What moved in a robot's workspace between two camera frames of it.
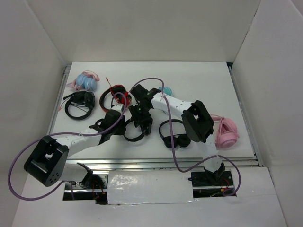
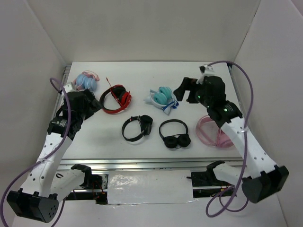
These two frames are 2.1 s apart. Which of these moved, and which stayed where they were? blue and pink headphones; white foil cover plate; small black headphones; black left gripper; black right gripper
Moved: black left gripper; black right gripper
Stayed: blue and pink headphones; small black headphones; white foil cover plate
